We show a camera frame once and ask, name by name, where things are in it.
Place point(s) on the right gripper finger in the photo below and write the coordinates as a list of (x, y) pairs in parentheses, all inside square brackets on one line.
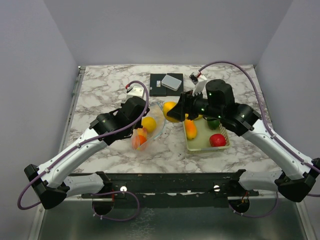
[(192, 115), (177, 113)]

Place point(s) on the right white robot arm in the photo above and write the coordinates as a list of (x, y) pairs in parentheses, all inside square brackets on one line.
[(298, 172)]

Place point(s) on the green lime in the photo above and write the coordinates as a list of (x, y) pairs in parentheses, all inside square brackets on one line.
[(213, 124)]

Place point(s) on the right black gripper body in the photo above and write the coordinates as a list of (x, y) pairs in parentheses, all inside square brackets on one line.
[(197, 104)]

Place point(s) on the pale green plastic basket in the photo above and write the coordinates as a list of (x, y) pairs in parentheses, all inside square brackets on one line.
[(201, 143)]

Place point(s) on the black flat box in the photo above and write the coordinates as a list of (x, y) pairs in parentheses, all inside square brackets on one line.
[(156, 89)]

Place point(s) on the yellow lemon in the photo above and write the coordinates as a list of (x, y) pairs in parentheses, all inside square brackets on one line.
[(149, 123)]

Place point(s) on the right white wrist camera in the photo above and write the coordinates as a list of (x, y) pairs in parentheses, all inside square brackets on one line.
[(199, 81)]

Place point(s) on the yellow orange mango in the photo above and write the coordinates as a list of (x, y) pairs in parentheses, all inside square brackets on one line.
[(190, 129)]

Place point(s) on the grey white small box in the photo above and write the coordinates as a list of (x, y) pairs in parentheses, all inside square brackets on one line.
[(171, 82)]

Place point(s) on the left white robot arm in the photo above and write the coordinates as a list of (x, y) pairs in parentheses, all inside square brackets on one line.
[(51, 181)]

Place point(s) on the red apple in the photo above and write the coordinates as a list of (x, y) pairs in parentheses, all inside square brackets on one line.
[(217, 140)]

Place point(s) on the black metal base rail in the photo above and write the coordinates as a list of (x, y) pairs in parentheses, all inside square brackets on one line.
[(161, 190)]

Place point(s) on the orange tangerine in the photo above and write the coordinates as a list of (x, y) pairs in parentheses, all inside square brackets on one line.
[(138, 141)]

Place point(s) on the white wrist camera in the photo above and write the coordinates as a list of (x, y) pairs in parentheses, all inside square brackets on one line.
[(199, 81), (135, 90)]

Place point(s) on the yellow banana bunch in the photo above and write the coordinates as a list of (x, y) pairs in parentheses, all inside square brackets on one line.
[(194, 119)]

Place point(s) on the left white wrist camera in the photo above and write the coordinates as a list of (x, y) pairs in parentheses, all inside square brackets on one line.
[(135, 90)]

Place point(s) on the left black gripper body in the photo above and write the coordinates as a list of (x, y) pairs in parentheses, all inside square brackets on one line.
[(138, 125)]

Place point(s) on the clear zip top bag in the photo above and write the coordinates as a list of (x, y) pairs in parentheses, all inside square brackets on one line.
[(157, 113)]

